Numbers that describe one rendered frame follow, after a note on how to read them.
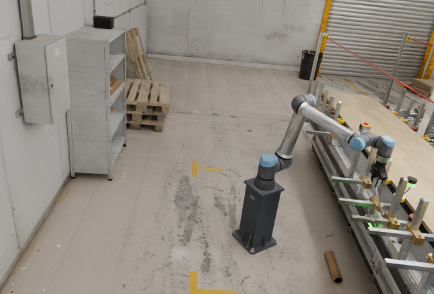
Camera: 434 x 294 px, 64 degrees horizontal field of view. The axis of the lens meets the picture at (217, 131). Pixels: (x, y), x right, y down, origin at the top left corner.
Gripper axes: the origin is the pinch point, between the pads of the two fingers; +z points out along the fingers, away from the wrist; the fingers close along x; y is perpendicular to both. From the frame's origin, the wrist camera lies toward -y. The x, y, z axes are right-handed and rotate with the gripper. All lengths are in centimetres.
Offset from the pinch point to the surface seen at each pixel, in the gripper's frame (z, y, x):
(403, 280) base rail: 28, -56, -4
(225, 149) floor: 97, 230, 99
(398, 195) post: -6.4, -18.0, -7.1
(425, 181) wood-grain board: 8, 31, -54
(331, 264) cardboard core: 91, 19, 4
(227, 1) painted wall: -71, 769, 127
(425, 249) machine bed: 23.8, -30.9, -28.0
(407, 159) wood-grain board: 8, 70, -57
